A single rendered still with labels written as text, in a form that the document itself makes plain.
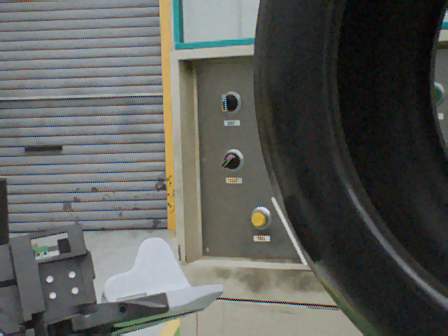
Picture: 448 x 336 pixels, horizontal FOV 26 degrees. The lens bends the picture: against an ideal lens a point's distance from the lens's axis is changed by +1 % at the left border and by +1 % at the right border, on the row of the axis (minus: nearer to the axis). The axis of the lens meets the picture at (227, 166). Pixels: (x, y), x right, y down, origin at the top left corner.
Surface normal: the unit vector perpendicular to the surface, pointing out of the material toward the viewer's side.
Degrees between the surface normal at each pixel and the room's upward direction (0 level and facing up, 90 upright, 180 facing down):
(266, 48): 86
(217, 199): 90
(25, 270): 70
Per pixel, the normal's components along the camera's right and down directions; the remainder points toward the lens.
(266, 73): -0.96, 0.02
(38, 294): 0.17, -0.30
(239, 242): -0.46, 0.06
